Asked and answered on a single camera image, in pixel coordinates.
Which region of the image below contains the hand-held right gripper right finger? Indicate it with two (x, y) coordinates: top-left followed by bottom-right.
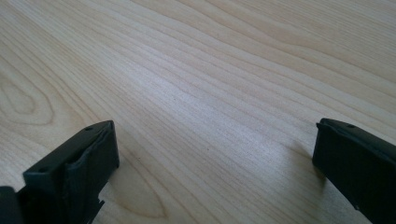
(312, 118), (396, 224)

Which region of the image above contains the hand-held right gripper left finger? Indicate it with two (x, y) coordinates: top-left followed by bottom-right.
(17, 119), (120, 224)

